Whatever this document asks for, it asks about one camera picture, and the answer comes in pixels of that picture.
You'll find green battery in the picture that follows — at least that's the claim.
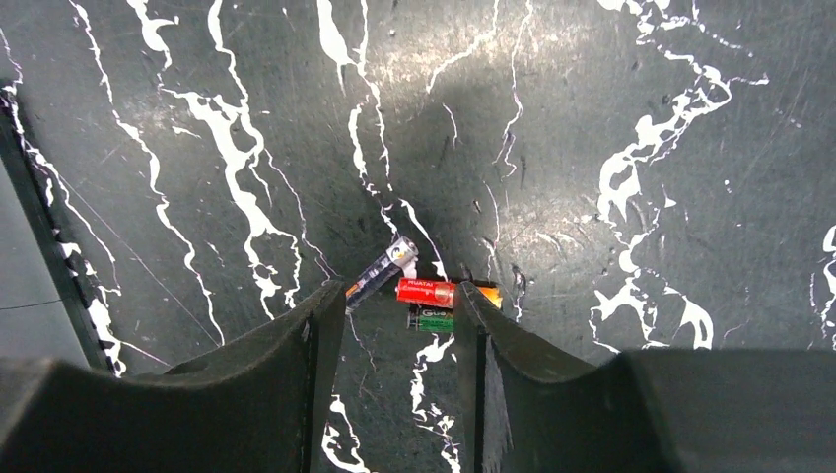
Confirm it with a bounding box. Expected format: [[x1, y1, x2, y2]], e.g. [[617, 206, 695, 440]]
[[407, 304, 454, 333]]

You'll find red orange battery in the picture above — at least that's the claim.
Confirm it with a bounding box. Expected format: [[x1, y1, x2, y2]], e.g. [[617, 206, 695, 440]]
[[395, 278, 503, 308]]

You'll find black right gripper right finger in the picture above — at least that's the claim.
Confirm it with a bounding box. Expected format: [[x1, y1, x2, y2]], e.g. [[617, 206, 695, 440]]
[[453, 282, 835, 472]]

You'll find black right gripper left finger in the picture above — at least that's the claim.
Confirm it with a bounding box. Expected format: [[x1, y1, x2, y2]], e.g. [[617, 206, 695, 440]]
[[1, 282, 345, 472]]

